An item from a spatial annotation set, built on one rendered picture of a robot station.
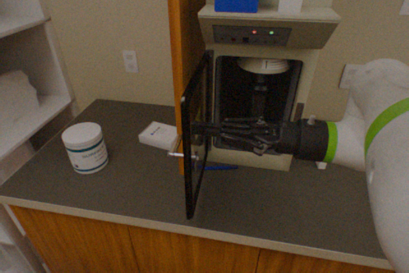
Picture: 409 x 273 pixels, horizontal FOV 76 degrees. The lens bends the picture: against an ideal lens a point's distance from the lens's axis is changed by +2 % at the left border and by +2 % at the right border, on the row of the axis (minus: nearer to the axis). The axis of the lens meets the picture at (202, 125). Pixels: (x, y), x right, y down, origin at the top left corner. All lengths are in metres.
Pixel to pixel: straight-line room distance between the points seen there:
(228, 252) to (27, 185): 0.74
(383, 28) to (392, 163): 1.13
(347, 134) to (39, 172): 1.02
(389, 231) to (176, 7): 0.63
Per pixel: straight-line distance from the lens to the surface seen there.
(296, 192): 0.98
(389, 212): 0.20
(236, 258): 1.00
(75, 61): 1.58
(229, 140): 0.58
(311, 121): 0.60
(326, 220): 0.94
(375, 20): 1.30
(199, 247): 0.98
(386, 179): 0.21
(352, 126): 0.61
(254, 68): 0.84
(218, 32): 0.72
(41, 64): 1.71
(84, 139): 0.99
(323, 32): 0.72
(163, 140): 1.09
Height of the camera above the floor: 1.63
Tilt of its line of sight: 34 degrees down
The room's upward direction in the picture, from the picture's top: straight up
